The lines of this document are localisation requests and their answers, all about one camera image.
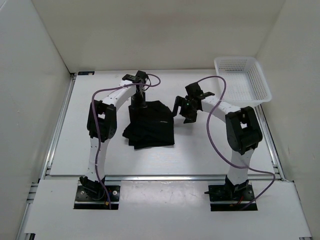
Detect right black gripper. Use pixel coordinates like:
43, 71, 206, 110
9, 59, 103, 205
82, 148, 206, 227
170, 95, 199, 124

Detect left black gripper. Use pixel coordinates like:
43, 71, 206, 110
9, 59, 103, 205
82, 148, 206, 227
130, 91, 147, 115

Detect black shorts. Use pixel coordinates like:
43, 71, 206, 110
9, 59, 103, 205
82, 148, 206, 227
122, 100, 175, 150

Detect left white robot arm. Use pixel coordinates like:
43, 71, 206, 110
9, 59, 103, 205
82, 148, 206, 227
79, 70, 149, 200

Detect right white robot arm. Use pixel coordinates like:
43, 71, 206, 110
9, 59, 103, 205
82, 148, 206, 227
173, 82, 263, 200

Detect white plastic basket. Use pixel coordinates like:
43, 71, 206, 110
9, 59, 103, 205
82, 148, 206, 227
214, 56, 272, 107

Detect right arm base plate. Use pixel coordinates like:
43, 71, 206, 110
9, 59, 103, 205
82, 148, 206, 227
205, 184, 258, 212

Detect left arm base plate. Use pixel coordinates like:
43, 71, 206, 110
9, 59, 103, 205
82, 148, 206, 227
73, 185, 121, 210

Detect aluminium frame rail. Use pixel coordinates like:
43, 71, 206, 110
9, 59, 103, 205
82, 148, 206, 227
44, 174, 273, 182

